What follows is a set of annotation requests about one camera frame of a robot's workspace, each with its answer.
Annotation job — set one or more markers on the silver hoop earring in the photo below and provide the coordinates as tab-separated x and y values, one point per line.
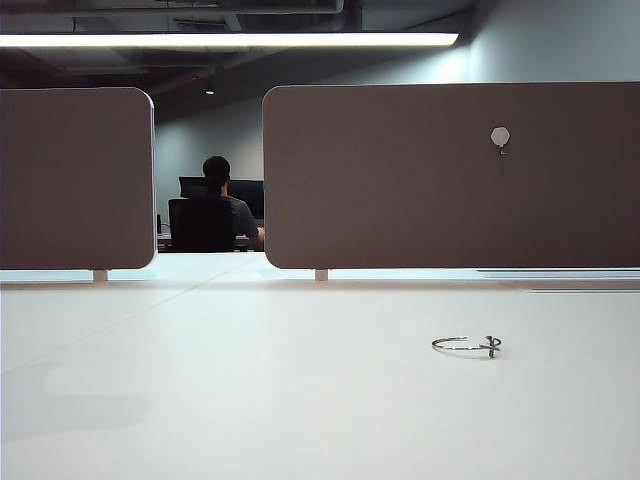
452	340

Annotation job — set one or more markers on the white hexagonal adhesive hook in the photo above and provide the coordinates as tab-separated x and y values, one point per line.
499	135

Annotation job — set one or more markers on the seated person in grey shirt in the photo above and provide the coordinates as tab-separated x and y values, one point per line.
245	212

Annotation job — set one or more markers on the black computer monitor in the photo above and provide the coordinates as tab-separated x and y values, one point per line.
248	199
192	187

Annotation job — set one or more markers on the wide grey desk divider panel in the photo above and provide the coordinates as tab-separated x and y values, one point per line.
400	190

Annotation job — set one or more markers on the black office chair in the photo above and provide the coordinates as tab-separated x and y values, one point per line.
200	225

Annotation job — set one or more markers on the long linear ceiling light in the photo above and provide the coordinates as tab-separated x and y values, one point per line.
225	40

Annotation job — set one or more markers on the narrow grey desk divider panel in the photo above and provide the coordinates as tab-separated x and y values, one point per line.
75	180

